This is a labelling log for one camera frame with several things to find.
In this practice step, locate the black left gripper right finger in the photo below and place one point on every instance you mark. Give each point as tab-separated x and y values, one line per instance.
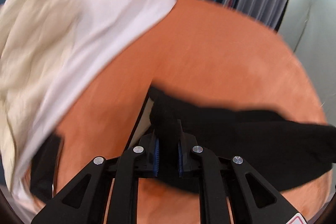
230	190

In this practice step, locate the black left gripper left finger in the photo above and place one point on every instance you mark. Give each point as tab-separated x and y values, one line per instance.
104	191

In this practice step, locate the black pants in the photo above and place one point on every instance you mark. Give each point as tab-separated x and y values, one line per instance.
287	154

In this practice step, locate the dark smartphone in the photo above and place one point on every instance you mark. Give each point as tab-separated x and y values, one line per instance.
44	168

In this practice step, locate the orange plush bed blanket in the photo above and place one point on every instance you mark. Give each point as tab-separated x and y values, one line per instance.
201	52

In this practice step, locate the white wardrobe door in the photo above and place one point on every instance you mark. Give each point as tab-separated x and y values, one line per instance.
294	22

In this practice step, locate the cream quilted comforter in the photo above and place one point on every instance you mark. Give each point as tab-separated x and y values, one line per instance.
36	39

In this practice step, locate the white bed sheet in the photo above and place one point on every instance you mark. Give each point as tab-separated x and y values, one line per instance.
104	28

